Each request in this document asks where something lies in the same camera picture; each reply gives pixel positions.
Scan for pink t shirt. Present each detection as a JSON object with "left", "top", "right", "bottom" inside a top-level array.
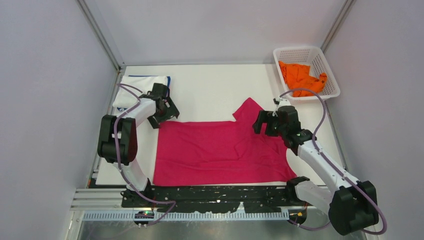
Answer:
[{"left": 153, "top": 98, "right": 296, "bottom": 187}]

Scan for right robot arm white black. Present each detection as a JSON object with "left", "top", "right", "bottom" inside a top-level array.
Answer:
[{"left": 252, "top": 105, "right": 387, "bottom": 236}]

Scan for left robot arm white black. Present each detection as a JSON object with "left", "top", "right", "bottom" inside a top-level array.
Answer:
[{"left": 97, "top": 83, "right": 180, "bottom": 207}]

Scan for folded white t shirt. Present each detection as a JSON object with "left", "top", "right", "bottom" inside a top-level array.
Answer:
[{"left": 112, "top": 75, "right": 169, "bottom": 110}]

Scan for orange t shirt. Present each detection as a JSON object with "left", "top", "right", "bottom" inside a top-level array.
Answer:
[{"left": 278, "top": 61, "right": 328, "bottom": 94}]

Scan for white plastic basket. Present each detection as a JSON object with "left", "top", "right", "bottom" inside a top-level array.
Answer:
[{"left": 273, "top": 46, "right": 341, "bottom": 100}]

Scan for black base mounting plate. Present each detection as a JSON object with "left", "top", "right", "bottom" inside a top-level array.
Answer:
[{"left": 120, "top": 185, "right": 307, "bottom": 214}]

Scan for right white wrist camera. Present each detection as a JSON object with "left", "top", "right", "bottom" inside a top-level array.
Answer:
[{"left": 273, "top": 97, "right": 291, "bottom": 112}]

